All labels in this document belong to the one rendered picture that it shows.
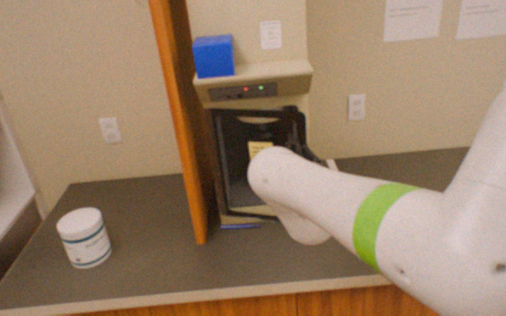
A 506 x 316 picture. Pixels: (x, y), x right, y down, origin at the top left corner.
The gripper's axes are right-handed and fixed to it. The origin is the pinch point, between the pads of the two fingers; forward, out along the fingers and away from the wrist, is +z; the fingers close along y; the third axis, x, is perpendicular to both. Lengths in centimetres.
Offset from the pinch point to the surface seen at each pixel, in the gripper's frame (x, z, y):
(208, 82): -19.1, 2.4, 21.1
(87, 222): 22, 2, 65
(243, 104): -7.9, 13.7, 12.7
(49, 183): 38, 57, 104
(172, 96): -15.3, 4.7, 31.7
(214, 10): -35.2, 13.7, 17.8
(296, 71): -19.8, 2.5, -2.4
